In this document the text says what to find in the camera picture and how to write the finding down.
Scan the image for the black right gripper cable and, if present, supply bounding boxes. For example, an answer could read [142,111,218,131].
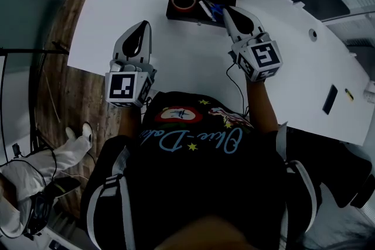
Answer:
[226,63,250,119]

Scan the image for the small black rectangular block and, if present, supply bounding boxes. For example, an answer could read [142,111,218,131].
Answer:
[322,84,339,115]

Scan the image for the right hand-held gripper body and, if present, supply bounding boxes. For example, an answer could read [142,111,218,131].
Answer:
[228,32,284,83]

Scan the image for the glass partition panel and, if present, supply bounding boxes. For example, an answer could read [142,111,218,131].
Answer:
[0,0,69,74]

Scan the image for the person's right forearm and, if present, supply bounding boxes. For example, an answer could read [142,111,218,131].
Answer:
[245,80,279,133]

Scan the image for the red tape roll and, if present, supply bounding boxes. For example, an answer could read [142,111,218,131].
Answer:
[171,0,197,13]

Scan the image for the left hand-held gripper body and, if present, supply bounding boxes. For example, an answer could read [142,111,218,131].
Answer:
[104,59,158,108]

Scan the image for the person's left forearm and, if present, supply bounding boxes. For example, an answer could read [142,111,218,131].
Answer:
[118,107,146,138]

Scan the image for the black white marker pen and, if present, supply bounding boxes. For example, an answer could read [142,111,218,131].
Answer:
[198,0,217,23]

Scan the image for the black-framed whiteboard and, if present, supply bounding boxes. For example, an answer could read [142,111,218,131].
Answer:
[0,41,70,162]

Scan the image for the blue handled scissors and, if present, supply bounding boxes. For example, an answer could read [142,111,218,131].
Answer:
[206,0,227,21]

